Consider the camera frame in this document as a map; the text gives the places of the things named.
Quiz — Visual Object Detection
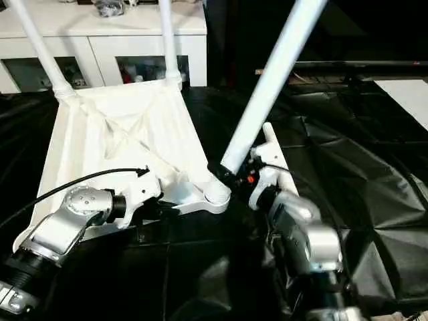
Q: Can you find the white plastic table top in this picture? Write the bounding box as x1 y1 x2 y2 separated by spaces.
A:
12 78 232 254

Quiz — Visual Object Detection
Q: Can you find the white plastic table leg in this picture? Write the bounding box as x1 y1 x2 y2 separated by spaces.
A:
9 0 74 98
203 0 331 207
158 0 184 90
261 122 302 199

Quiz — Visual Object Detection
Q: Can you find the black plastic mat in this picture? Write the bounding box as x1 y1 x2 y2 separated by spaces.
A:
0 78 428 321

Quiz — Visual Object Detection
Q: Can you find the tall black cabinet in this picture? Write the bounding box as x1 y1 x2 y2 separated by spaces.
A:
205 0 265 88

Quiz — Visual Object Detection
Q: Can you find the black horizontal bar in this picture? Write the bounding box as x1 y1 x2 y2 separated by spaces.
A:
293 60 428 70

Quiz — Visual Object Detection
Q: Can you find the white flat board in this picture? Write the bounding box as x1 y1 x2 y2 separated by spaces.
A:
372 79 428 132

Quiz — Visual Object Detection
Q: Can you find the white cabinet with glass doors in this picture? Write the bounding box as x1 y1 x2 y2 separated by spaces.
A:
0 0 209 95

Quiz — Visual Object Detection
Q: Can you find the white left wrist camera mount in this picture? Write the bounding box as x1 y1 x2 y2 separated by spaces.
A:
116 166 165 231

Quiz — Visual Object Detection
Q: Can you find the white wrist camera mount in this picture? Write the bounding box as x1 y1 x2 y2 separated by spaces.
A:
116 166 165 231
248 142 292 211

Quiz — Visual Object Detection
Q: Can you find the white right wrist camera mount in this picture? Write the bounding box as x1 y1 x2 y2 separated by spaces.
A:
248 142 292 211

